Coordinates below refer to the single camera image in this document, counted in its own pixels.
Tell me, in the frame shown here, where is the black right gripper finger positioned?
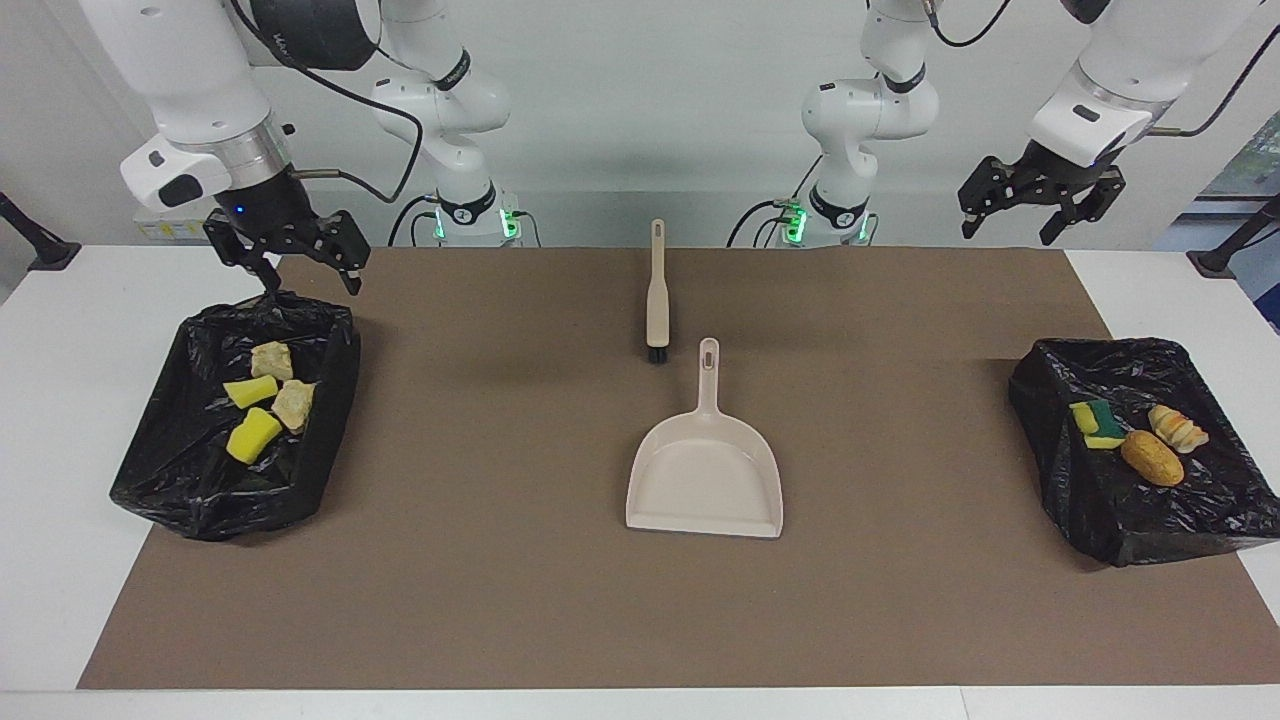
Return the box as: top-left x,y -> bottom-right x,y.
203,212 -> 283,297
318,210 -> 372,297

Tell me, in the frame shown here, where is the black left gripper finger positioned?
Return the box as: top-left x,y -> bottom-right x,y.
1038,168 -> 1127,247
957,155 -> 1016,239

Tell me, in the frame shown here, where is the beige striped foam bread chunk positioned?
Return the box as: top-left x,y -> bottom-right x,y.
250,341 -> 295,382

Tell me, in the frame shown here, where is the notched yellow sponge piece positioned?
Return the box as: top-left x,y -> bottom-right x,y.
1068,399 -> 1127,451

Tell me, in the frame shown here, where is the orange striped toy croissant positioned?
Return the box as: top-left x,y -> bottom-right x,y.
1147,403 -> 1210,455

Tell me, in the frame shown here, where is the brown toy bread roll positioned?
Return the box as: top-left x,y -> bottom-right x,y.
1120,429 -> 1186,488

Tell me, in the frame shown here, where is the beige brush with black bristles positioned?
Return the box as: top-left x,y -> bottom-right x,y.
644,218 -> 673,366

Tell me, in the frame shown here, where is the beige plastic dustpan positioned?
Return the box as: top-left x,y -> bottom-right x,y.
626,337 -> 785,540

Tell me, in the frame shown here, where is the black bag-lined bin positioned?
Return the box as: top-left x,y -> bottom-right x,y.
109,290 -> 362,543
1008,337 -> 1280,568

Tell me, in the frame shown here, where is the black stand leg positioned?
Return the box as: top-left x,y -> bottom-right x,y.
0,190 -> 81,271
1187,195 -> 1280,278

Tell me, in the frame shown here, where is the glass window pane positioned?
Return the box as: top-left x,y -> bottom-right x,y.
1195,110 -> 1280,201

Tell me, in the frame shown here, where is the brown table mat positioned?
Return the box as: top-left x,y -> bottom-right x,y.
77,247 -> 1280,690

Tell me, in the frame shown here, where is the black right base cable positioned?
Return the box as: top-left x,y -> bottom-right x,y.
388,195 -> 441,247

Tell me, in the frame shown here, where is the black base cable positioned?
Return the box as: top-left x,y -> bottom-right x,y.
727,195 -> 801,247
388,195 -> 441,247

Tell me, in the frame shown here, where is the white wall socket box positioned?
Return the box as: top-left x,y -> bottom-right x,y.
132,195 -> 216,241

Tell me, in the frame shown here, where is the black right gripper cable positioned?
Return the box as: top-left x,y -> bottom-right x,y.
228,0 -> 425,206

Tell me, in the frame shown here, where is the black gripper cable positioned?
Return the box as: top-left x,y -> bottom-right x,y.
1148,20 -> 1280,138
228,0 -> 425,206

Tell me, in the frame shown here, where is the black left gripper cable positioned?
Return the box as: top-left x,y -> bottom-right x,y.
1148,20 -> 1280,138

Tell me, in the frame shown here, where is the black left base cable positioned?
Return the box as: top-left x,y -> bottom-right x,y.
727,195 -> 801,247

